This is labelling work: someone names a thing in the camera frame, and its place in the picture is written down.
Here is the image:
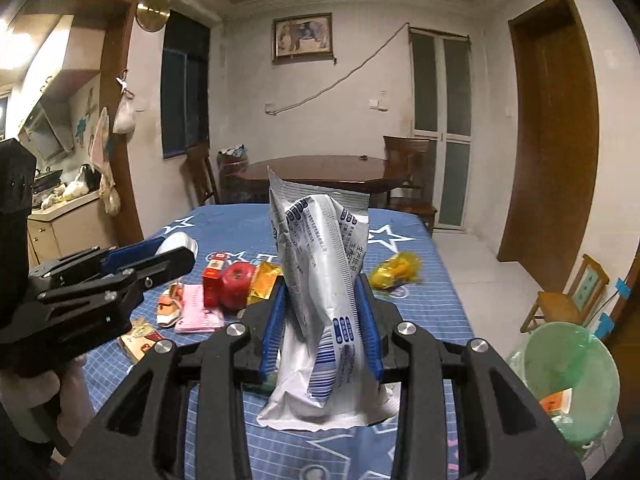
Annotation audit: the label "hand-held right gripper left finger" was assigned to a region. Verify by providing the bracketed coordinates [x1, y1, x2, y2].
[59, 280, 288, 480]

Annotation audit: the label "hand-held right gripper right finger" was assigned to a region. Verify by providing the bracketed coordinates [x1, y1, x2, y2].
[355, 277, 586, 480]

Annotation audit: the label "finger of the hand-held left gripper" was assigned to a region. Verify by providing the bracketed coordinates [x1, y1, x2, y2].
[37, 247, 197, 321]
[30, 239, 167, 288]

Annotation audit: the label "white blue-print snack bag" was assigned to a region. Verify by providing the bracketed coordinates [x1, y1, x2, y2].
[256, 165, 401, 433]

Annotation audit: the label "green lined trash bin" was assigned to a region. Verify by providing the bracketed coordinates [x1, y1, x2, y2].
[505, 322, 623, 461]

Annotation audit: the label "person's left hand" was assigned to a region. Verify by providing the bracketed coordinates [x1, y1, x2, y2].
[52, 354, 97, 444]

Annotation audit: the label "orange white wrapper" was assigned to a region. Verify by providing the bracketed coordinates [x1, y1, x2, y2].
[157, 282, 186, 328]

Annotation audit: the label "white rounded object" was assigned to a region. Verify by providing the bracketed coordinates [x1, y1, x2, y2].
[154, 232, 200, 261]

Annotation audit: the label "yellow snack packet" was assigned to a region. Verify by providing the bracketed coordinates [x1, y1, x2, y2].
[246, 262, 283, 306]

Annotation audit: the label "blue star-print tablecloth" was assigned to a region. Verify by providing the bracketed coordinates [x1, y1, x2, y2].
[82, 203, 476, 480]

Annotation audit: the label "red apple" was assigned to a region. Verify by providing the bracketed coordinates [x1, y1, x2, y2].
[221, 261, 257, 311]

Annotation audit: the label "kitchen counter cabinet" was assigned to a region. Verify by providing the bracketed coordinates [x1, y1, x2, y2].
[27, 192, 121, 266]

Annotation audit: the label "red gold box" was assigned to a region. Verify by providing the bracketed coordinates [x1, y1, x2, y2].
[202, 267, 225, 308]

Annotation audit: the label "pink plastic bag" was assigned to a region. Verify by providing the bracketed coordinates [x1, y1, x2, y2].
[175, 285, 226, 333]

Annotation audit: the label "golden crumpled wrapper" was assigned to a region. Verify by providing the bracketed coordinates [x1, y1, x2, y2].
[367, 252, 423, 291]

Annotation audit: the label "brown red-label packet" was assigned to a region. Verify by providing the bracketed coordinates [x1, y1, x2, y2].
[119, 317, 176, 364]

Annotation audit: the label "white black bag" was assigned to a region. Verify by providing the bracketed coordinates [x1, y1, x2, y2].
[62, 162, 101, 198]

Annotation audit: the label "beige hanging bags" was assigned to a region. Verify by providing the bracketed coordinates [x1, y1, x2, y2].
[89, 107, 122, 216]

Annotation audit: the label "kitchen range hood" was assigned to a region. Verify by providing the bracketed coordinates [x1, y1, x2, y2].
[17, 105, 76, 161]

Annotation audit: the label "dark wooden dining chair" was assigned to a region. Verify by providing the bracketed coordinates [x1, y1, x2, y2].
[382, 135, 438, 233]
[181, 142, 221, 206]

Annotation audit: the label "dark bin with red band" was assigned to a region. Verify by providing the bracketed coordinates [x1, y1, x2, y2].
[216, 145, 251, 204]

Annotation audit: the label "hanging white plastic bag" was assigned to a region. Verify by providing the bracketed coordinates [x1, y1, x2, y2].
[112, 92, 137, 135]

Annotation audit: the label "dark wooden dining table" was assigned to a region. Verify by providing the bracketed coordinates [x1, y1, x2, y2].
[239, 155, 406, 206]

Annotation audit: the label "dark window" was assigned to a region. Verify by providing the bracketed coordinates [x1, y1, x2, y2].
[161, 10, 211, 161]

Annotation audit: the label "small wooden chair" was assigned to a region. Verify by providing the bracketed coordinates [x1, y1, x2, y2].
[520, 254, 611, 333]

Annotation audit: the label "orange packet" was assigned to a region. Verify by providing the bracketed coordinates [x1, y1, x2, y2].
[540, 390, 573, 413]

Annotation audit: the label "frosted glass door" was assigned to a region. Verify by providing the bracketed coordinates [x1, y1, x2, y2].
[409, 27, 473, 233]

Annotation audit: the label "brown wooden door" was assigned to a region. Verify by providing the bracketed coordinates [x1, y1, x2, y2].
[497, 0, 601, 293]

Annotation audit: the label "kitchen wall cabinet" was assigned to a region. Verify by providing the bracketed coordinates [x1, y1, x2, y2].
[10, 15, 108, 106]

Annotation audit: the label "round brass wall plate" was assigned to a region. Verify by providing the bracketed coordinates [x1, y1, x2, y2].
[136, 0, 172, 32]

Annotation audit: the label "wall cable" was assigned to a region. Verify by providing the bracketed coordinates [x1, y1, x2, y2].
[272, 24, 411, 115]

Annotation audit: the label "framed wall picture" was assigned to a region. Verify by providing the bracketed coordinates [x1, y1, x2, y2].
[271, 12, 334, 65]

